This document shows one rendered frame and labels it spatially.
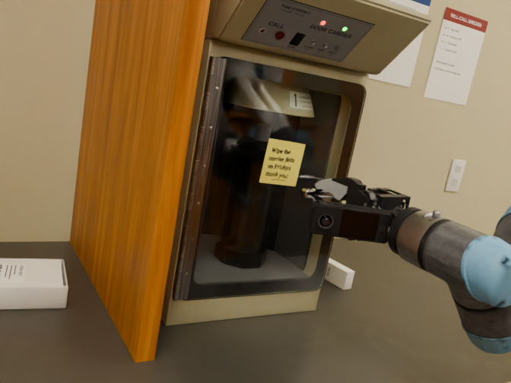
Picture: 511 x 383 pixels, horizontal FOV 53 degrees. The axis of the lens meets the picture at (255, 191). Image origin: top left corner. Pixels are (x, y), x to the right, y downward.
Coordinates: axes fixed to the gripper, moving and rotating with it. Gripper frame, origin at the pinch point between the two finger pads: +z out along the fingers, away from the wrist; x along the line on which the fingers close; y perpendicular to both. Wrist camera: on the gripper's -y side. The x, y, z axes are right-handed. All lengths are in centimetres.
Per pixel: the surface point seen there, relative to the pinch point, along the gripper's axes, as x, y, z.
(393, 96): 17, 62, 49
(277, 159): 4.6, -6.1, 4.3
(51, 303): -23.5, -38.7, 14.4
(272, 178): 1.2, -6.4, 4.2
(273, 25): 25.1, -13.8, -0.5
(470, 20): 44, 88, 48
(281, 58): 20.9, -7.7, 5.5
